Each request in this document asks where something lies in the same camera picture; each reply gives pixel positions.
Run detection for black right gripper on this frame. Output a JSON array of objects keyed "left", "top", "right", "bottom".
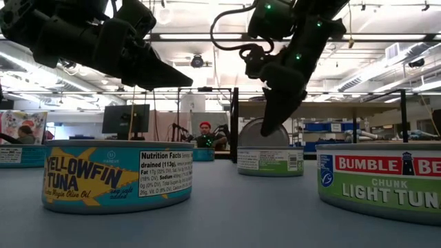
[{"left": 260, "top": 62, "right": 309, "bottom": 138}]

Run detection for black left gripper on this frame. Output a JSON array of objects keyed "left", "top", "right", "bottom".
[{"left": 33, "top": 0, "right": 194, "bottom": 92}]

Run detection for teal yellowfin tuna can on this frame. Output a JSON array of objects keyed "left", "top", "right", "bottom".
[
  {"left": 192, "top": 147, "right": 216, "bottom": 163},
  {"left": 0, "top": 144, "right": 47, "bottom": 169},
  {"left": 41, "top": 139, "right": 195, "bottom": 215}
]

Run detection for wooden shelf board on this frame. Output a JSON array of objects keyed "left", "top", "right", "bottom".
[{"left": 237, "top": 101, "right": 402, "bottom": 121}]

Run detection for white round column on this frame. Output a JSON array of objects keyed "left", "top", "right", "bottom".
[{"left": 180, "top": 93, "right": 207, "bottom": 114}]

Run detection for black computer monitor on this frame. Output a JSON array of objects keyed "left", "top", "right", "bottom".
[{"left": 101, "top": 103, "right": 151, "bottom": 141}]

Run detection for blue table mat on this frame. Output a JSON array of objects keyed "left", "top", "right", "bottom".
[{"left": 0, "top": 158, "right": 441, "bottom": 248}]

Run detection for colourful floral poster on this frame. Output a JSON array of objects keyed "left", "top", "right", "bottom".
[{"left": 0, "top": 110, "right": 48, "bottom": 145}]

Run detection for round black ceiling camera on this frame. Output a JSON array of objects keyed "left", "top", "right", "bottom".
[{"left": 190, "top": 54, "right": 205, "bottom": 69}]

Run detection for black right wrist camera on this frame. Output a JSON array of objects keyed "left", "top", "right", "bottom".
[{"left": 240, "top": 43, "right": 275, "bottom": 79}]

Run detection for black shelf left post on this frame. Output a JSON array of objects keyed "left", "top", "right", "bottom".
[{"left": 229, "top": 87, "right": 240, "bottom": 164}]

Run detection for yellow hanging cable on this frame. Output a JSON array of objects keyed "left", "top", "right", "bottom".
[{"left": 127, "top": 85, "right": 136, "bottom": 141}]

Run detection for black metal frame stand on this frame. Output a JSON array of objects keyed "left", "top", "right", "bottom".
[{"left": 176, "top": 86, "right": 234, "bottom": 152}]

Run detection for black table frame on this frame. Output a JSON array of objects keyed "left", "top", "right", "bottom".
[{"left": 0, "top": 132, "right": 317, "bottom": 161}]

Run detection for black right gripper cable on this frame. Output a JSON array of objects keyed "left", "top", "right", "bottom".
[{"left": 209, "top": 0, "right": 276, "bottom": 52}]

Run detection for yellow cable with connector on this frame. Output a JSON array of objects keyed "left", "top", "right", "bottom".
[{"left": 347, "top": 1, "right": 356, "bottom": 49}]

